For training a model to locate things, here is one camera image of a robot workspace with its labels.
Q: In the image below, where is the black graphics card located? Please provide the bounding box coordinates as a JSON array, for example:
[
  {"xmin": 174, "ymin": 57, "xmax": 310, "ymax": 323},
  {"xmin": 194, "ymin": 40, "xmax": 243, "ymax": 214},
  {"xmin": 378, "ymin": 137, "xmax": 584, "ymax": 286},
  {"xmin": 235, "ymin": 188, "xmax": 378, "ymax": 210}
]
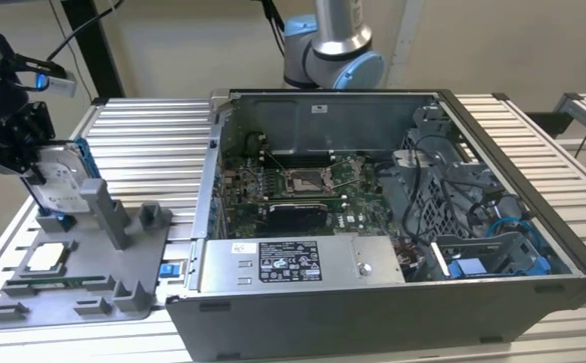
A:
[{"xmin": 266, "ymin": 202, "xmax": 331, "ymax": 232}]

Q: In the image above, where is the blue carrier in bay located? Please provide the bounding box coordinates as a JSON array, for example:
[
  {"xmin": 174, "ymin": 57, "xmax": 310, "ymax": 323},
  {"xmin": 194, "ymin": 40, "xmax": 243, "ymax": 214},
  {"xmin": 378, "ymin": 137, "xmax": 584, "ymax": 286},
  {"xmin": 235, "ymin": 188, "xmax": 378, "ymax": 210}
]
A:
[{"xmin": 446, "ymin": 258, "xmax": 490, "ymax": 280}]

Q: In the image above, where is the black vertical post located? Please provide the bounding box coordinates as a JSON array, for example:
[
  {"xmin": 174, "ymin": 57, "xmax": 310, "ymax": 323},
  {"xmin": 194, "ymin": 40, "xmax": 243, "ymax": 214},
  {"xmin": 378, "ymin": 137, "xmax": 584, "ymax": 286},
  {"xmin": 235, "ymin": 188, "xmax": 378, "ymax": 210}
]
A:
[{"xmin": 63, "ymin": 0, "xmax": 126, "ymax": 100}]

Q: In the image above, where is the green RAM stick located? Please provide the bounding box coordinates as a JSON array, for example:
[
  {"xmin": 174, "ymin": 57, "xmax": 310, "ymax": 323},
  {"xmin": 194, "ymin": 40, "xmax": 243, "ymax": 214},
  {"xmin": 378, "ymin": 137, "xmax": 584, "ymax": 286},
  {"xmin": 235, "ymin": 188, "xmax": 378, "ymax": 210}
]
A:
[{"xmin": 7, "ymin": 277, "xmax": 107, "ymax": 289}]

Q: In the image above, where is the black RAM slot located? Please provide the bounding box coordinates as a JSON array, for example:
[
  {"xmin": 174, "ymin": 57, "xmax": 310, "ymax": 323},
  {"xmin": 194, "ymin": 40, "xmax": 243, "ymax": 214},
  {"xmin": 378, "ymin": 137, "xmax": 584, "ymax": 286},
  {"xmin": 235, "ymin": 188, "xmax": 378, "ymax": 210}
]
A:
[
  {"xmin": 262, "ymin": 192, "xmax": 343, "ymax": 201},
  {"xmin": 262, "ymin": 148, "xmax": 337, "ymax": 160}
]

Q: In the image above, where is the CPU socket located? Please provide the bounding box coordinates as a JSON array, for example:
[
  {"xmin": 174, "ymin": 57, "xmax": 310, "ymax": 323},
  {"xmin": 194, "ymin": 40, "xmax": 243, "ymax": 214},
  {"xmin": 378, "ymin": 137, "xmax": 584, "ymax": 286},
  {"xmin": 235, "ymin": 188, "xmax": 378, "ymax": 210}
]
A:
[{"xmin": 278, "ymin": 166, "xmax": 335, "ymax": 197}]

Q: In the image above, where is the metal socket cover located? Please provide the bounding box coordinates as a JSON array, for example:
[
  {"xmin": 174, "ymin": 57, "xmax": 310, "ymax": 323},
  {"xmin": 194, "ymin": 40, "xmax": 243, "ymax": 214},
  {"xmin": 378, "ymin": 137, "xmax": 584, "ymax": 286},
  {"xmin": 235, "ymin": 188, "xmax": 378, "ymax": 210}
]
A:
[{"xmin": 322, "ymin": 155, "xmax": 366, "ymax": 192}]

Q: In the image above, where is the red power wire bundle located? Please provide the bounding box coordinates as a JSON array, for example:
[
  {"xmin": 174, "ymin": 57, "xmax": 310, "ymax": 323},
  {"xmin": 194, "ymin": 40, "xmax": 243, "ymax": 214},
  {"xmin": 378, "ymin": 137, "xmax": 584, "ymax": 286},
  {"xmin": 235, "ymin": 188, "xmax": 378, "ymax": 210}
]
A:
[{"xmin": 396, "ymin": 241, "xmax": 428, "ymax": 271}]

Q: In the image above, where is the black PC case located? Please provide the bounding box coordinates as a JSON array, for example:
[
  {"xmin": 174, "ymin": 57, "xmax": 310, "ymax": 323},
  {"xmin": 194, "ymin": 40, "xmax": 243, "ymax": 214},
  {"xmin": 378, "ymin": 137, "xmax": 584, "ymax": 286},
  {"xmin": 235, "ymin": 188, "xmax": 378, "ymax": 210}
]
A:
[{"xmin": 164, "ymin": 88, "xmax": 586, "ymax": 362}]

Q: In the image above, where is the silver power supply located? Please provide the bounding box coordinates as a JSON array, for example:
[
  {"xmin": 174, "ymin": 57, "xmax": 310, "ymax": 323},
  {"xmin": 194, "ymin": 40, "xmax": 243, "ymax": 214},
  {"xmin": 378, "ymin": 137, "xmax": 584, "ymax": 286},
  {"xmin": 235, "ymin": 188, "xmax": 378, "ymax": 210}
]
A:
[{"xmin": 197, "ymin": 234, "xmax": 408, "ymax": 295}]

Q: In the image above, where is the gray plastic parts rack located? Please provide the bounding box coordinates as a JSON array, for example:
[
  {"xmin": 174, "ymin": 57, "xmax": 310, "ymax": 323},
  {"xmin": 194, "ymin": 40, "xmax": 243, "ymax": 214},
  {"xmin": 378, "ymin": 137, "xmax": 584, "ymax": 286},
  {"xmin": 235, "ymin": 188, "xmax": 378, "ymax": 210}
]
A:
[{"xmin": 0, "ymin": 177, "xmax": 175, "ymax": 332}]

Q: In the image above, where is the silver CPU chip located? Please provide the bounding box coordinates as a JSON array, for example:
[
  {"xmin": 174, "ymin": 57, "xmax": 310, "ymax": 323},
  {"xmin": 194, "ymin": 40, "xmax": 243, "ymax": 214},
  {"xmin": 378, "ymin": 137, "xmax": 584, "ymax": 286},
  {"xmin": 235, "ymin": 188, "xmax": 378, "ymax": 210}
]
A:
[{"xmin": 23, "ymin": 241, "xmax": 70, "ymax": 275}]

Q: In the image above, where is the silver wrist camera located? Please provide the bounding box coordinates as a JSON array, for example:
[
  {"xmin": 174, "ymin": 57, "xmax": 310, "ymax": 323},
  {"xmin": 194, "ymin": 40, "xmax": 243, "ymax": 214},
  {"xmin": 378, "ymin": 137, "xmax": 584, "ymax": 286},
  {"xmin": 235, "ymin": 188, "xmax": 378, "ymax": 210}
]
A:
[{"xmin": 34, "ymin": 69, "xmax": 79, "ymax": 98}]

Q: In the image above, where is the metal disk bay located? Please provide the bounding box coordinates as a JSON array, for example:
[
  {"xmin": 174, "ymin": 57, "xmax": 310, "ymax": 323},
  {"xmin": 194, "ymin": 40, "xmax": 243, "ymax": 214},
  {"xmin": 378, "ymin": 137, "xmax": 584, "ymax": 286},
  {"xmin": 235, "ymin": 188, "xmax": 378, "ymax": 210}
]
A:
[{"xmin": 432, "ymin": 231, "xmax": 537, "ymax": 283}]

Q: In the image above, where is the black camera cable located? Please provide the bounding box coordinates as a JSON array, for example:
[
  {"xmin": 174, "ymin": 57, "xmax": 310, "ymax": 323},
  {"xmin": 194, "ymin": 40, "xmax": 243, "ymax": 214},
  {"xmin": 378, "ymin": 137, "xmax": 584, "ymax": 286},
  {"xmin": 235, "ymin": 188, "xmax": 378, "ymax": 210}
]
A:
[{"xmin": 44, "ymin": 0, "xmax": 126, "ymax": 63}]

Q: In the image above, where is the hard disk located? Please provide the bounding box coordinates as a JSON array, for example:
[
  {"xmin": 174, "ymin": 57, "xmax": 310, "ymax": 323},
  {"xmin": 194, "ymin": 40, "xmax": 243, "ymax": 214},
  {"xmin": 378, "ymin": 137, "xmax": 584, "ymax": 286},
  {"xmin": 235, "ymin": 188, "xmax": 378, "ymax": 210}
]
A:
[{"xmin": 19, "ymin": 138, "xmax": 103, "ymax": 221}]

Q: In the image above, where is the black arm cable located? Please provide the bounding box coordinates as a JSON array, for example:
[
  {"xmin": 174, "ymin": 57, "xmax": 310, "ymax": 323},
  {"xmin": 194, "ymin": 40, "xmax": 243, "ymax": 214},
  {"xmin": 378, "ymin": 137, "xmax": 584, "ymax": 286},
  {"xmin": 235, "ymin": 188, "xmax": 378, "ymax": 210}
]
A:
[{"xmin": 259, "ymin": 0, "xmax": 287, "ymax": 57}]

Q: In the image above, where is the green motherboard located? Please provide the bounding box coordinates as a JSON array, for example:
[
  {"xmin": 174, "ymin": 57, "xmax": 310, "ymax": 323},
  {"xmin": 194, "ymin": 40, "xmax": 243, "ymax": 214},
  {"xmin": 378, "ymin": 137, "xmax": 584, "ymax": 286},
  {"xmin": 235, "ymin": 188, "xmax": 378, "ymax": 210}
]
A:
[{"xmin": 219, "ymin": 149, "xmax": 398, "ymax": 240}]

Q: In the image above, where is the perforated metal drive cage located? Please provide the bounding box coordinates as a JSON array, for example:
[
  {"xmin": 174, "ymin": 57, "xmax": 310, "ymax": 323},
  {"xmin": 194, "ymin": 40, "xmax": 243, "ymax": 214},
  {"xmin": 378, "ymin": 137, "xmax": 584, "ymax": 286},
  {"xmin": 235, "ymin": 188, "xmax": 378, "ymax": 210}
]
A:
[{"xmin": 386, "ymin": 128, "xmax": 506, "ymax": 243}]

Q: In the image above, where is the light blue wire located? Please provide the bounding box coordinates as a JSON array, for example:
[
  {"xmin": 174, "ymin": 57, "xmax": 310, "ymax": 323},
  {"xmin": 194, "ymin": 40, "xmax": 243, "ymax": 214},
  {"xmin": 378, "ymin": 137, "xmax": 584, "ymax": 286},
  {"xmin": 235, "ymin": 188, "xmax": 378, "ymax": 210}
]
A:
[{"xmin": 488, "ymin": 216, "xmax": 537, "ymax": 253}]

